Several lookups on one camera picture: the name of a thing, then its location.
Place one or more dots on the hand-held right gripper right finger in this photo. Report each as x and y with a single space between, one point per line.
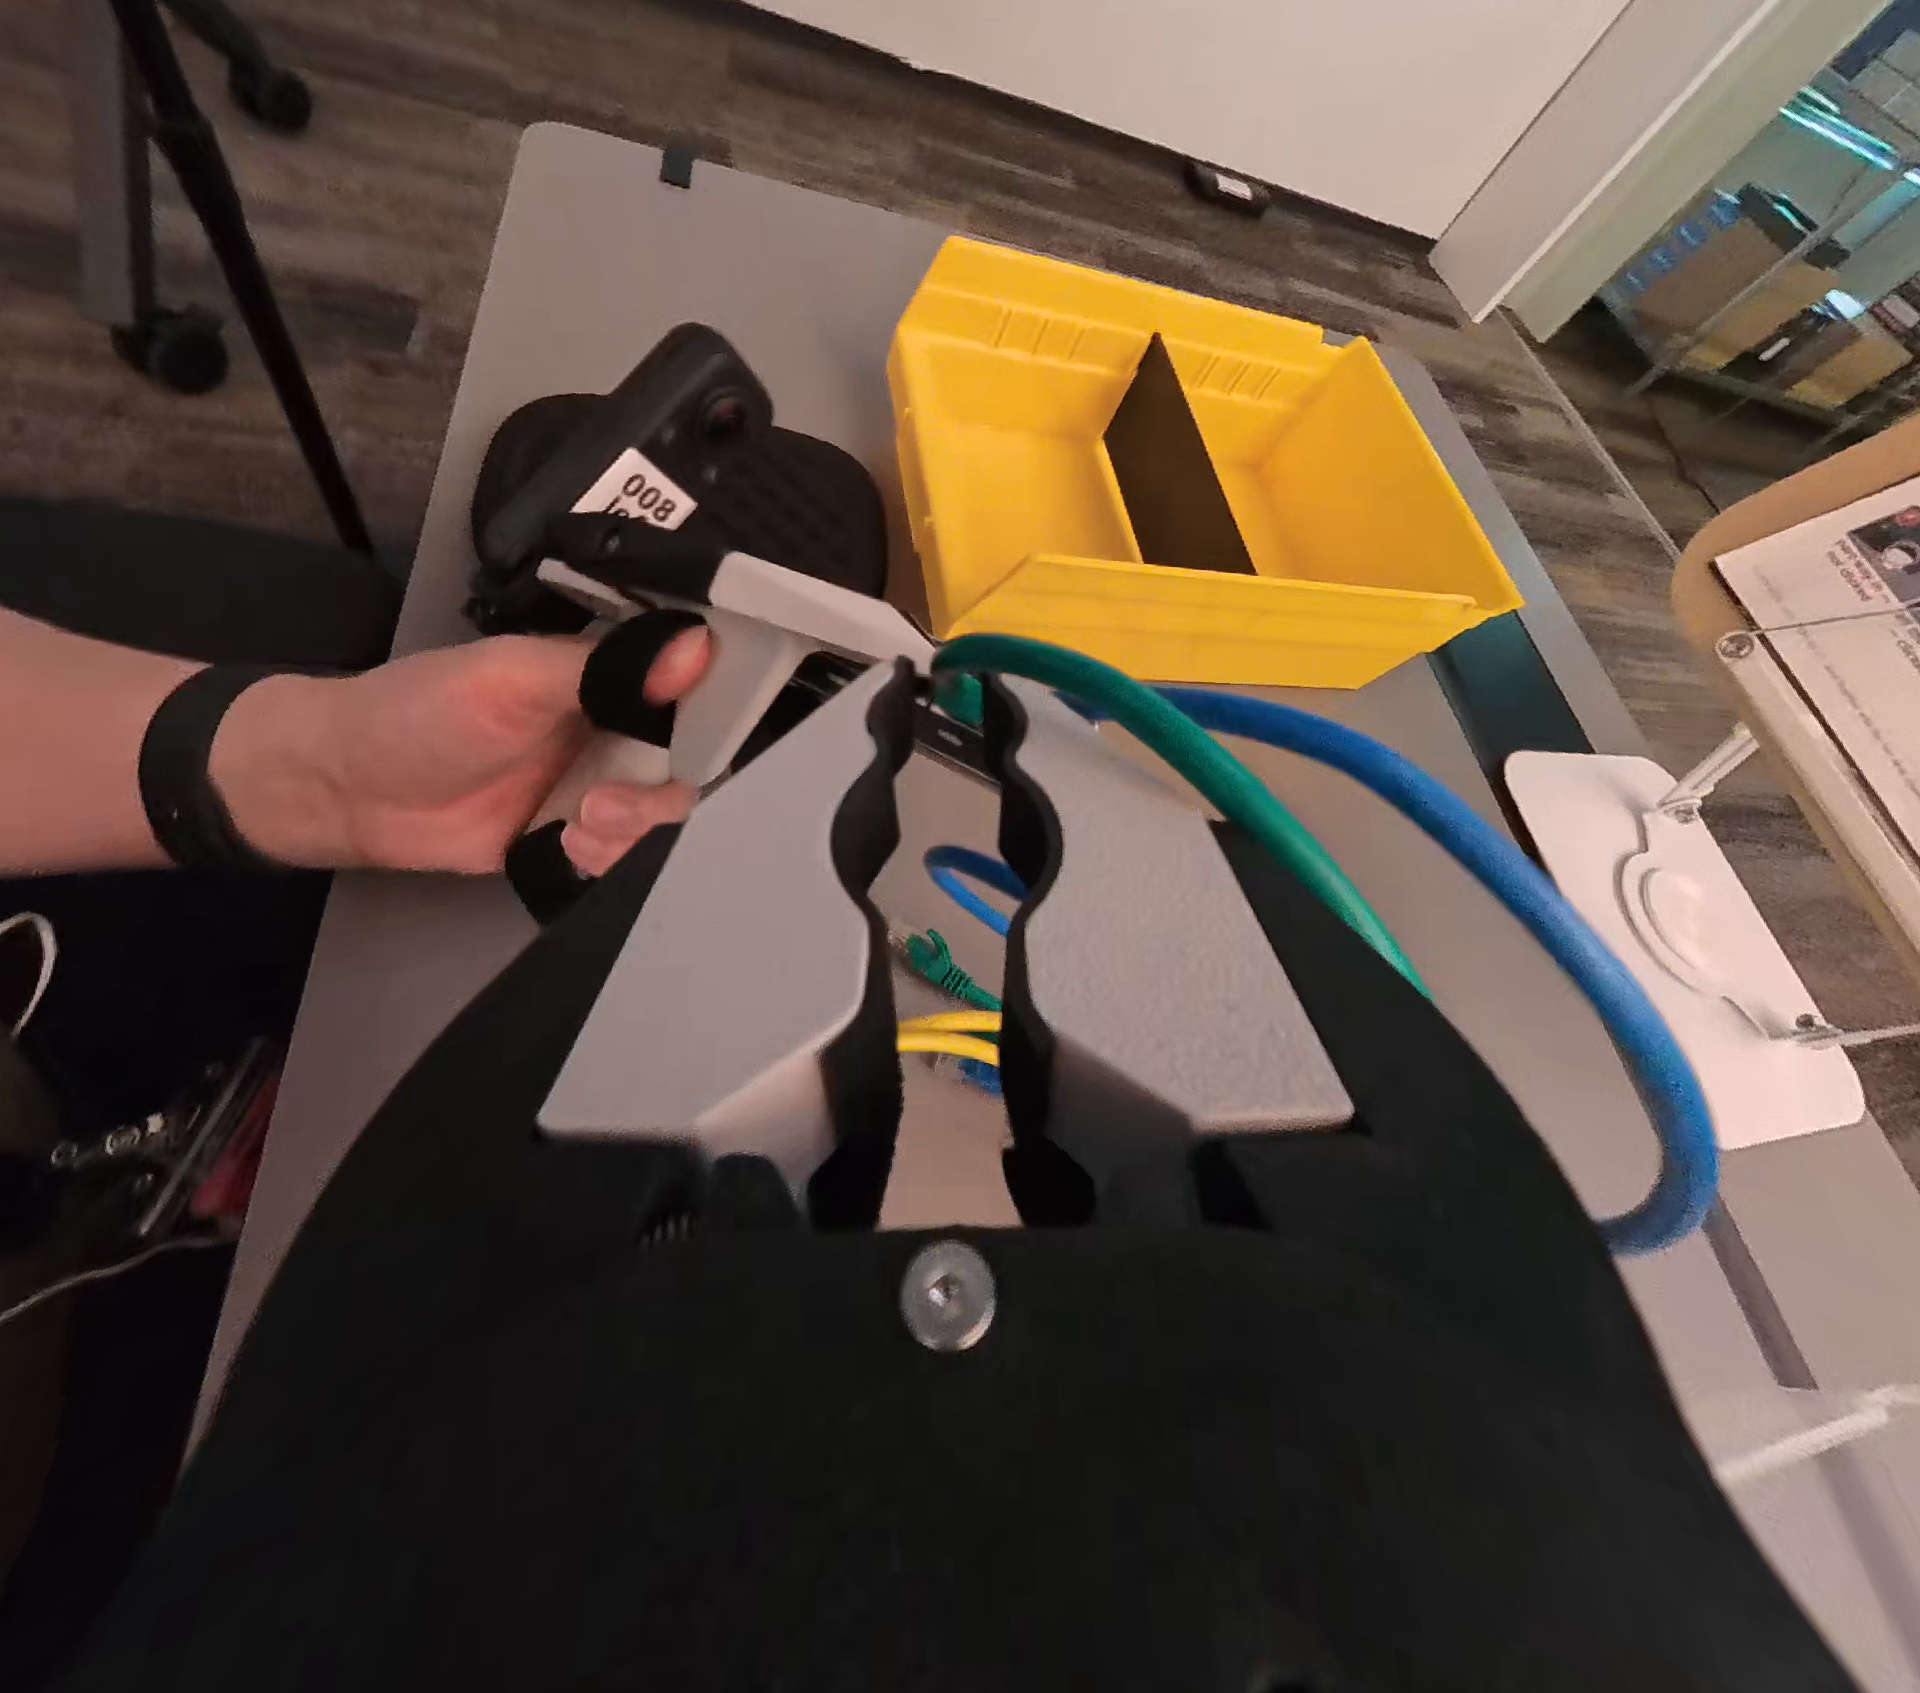
1154 973

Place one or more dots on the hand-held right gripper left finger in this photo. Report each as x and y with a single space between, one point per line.
704 973

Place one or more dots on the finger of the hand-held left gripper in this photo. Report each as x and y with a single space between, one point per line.
803 613

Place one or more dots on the black network splitter box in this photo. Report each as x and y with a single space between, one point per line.
948 740

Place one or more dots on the person's left hand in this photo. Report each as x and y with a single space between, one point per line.
405 763

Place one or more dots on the black mesh pad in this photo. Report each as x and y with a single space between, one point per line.
819 509

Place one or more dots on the black table clip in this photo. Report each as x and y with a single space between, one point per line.
683 162

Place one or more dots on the black bin divider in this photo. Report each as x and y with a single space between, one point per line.
1178 462

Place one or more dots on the white mounting plate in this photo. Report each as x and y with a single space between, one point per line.
1590 853

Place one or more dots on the yellow plastic bin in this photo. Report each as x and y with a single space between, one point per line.
1350 493

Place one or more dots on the black wristband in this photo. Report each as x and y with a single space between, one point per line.
188 770

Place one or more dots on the wooden sheet board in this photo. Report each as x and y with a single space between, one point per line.
1724 552

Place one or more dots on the printed instruction sheet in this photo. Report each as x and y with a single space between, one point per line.
1844 643

